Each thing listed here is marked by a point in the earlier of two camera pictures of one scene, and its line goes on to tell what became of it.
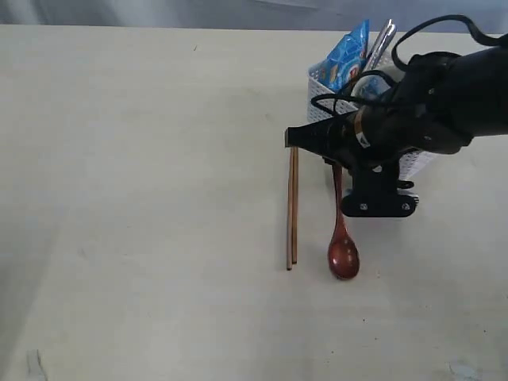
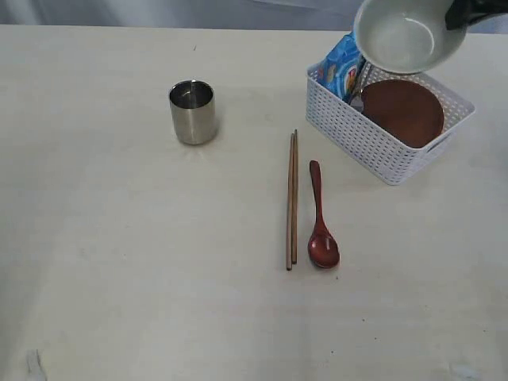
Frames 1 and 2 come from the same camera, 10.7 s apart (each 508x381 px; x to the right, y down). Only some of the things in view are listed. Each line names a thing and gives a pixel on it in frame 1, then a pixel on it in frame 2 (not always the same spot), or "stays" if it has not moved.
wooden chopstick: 290,217 stays
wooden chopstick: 294,201 stays
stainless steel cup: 370,86 → 193,109
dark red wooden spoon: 343,256 → 323,248
